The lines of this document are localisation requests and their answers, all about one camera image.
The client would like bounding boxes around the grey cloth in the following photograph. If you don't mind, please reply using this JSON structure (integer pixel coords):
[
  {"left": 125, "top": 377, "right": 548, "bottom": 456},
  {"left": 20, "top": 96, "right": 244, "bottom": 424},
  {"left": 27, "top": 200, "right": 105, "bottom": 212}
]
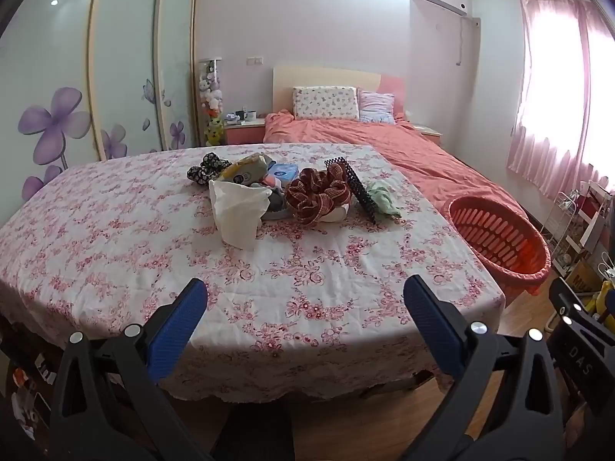
[{"left": 262, "top": 187, "right": 290, "bottom": 222}]

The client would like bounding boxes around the yellowish tissue packet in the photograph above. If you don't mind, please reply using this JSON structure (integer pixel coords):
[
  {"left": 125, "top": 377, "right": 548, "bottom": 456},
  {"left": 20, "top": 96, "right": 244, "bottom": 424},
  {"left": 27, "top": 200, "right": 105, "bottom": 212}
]
[{"left": 218, "top": 154, "right": 276, "bottom": 186}]

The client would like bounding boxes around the green cloth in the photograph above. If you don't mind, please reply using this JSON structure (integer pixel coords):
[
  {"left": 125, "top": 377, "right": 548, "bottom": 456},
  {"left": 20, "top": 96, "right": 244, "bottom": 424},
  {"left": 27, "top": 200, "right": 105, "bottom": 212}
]
[{"left": 367, "top": 180, "right": 402, "bottom": 218}]

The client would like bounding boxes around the pink curtain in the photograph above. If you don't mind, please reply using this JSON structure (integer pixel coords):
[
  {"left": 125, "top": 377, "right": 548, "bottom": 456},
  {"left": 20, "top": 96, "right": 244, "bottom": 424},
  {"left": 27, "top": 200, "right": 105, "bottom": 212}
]
[{"left": 507, "top": 0, "right": 615, "bottom": 193}]

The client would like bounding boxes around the black perforated strip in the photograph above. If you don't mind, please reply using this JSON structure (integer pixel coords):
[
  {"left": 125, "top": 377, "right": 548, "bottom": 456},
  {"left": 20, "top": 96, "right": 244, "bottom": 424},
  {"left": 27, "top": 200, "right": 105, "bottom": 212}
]
[{"left": 324, "top": 156, "right": 378, "bottom": 224}]

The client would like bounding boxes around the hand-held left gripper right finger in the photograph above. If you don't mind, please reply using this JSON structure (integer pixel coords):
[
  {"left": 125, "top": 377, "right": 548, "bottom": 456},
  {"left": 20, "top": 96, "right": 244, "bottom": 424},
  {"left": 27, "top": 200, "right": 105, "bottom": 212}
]
[{"left": 402, "top": 275, "right": 565, "bottom": 461}]

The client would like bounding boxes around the white bedside table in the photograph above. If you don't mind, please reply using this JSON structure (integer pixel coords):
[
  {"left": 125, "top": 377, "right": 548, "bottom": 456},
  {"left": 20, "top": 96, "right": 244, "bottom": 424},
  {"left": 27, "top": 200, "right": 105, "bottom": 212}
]
[{"left": 413, "top": 124, "right": 443, "bottom": 147}]

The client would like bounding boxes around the black daisy print cloth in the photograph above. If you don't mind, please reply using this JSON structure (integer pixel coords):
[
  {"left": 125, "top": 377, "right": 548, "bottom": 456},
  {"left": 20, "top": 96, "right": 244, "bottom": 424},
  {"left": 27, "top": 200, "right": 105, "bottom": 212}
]
[{"left": 187, "top": 152, "right": 234, "bottom": 186}]

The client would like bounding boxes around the white plastic bag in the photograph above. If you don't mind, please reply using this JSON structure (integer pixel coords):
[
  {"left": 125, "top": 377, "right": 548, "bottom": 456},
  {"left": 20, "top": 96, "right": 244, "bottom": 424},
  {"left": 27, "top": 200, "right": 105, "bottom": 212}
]
[{"left": 209, "top": 180, "right": 273, "bottom": 250}]

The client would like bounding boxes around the blue tissue packet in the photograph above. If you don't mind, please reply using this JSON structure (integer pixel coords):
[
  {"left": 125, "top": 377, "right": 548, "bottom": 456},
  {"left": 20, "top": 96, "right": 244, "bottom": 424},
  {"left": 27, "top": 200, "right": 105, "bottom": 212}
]
[{"left": 268, "top": 163, "right": 301, "bottom": 184}]

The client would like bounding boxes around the cardboard box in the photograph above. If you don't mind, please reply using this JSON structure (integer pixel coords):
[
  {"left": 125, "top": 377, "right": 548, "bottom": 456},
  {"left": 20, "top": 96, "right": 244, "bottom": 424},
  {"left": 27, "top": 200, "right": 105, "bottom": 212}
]
[{"left": 567, "top": 259, "right": 597, "bottom": 294}]

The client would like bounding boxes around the white wire rack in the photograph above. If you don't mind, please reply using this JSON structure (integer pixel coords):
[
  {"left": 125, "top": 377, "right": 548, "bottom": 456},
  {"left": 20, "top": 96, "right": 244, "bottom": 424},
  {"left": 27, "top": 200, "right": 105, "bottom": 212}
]
[{"left": 545, "top": 191, "right": 578, "bottom": 261}]

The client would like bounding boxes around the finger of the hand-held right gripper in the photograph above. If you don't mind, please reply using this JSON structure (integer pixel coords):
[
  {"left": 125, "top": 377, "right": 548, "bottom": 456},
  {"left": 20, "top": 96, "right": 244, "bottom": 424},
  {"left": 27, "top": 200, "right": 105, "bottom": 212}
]
[{"left": 549, "top": 277, "right": 615, "bottom": 342}]

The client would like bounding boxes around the orange plastic basket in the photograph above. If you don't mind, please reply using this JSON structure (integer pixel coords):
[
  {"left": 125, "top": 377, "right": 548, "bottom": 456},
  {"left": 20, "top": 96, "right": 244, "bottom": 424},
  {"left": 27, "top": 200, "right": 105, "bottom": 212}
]
[{"left": 448, "top": 197, "right": 552, "bottom": 295}]

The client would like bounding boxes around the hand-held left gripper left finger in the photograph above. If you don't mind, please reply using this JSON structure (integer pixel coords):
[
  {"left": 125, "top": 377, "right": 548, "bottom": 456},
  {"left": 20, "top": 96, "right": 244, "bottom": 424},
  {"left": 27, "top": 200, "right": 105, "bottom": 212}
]
[{"left": 48, "top": 277, "right": 214, "bottom": 461}]

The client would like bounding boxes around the pink floral tablecloth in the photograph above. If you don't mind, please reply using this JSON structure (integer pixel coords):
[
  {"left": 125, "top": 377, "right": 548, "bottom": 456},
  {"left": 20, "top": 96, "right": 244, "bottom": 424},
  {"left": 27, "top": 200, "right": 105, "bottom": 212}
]
[{"left": 0, "top": 143, "right": 507, "bottom": 401}]

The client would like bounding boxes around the white shelf unit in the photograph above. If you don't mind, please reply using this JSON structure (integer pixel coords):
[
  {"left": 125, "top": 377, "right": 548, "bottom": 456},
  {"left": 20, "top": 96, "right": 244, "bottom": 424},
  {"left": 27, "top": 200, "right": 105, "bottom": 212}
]
[{"left": 577, "top": 180, "right": 615, "bottom": 253}]

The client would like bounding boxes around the orange duvet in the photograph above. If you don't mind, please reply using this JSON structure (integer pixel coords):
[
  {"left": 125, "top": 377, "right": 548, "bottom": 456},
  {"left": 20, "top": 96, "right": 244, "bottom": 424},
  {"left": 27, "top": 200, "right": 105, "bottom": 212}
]
[{"left": 263, "top": 110, "right": 534, "bottom": 231}]

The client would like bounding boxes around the white air conditioner pipe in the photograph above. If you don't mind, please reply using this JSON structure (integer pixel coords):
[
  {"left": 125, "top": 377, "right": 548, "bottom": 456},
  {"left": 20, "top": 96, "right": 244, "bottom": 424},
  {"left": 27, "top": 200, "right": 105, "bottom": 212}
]
[{"left": 454, "top": 14, "right": 481, "bottom": 68}]

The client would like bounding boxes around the floral sliding door wardrobe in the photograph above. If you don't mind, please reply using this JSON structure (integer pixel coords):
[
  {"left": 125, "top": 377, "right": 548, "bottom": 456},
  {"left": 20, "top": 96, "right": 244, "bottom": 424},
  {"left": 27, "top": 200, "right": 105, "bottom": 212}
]
[{"left": 0, "top": 0, "right": 200, "bottom": 188}]

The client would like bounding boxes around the pink nightstand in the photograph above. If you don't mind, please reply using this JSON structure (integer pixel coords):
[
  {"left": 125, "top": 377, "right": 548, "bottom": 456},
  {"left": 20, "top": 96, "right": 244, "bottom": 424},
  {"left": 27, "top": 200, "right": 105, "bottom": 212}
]
[{"left": 223, "top": 118, "right": 267, "bottom": 146}]

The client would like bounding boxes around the floral pillow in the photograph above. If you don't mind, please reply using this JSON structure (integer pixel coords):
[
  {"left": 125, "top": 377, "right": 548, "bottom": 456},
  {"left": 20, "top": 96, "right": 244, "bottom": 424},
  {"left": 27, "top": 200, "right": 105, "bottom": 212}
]
[{"left": 292, "top": 86, "right": 360, "bottom": 121}]

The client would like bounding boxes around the striped pink pillow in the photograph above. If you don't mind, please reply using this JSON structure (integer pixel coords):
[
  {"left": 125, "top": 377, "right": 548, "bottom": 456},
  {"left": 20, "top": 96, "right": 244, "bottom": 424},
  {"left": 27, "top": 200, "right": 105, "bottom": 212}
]
[{"left": 358, "top": 90, "right": 397, "bottom": 124}]

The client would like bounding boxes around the red plaid scrunchie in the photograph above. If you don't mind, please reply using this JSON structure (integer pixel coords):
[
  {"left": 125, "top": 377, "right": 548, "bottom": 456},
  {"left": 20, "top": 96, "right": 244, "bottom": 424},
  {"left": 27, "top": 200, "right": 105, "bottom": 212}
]
[{"left": 285, "top": 163, "right": 354, "bottom": 226}]

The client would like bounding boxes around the beige pink headboard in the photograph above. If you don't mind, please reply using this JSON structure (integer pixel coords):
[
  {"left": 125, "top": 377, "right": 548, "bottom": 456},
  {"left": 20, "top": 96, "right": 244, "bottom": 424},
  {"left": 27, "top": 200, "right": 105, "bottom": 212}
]
[{"left": 272, "top": 66, "right": 404, "bottom": 116}]

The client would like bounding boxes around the clear tube of plush toys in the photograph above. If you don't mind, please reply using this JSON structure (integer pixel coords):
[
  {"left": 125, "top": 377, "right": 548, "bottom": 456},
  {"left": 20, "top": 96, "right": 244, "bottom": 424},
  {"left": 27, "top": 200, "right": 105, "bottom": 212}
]
[{"left": 198, "top": 58, "right": 226, "bottom": 147}]

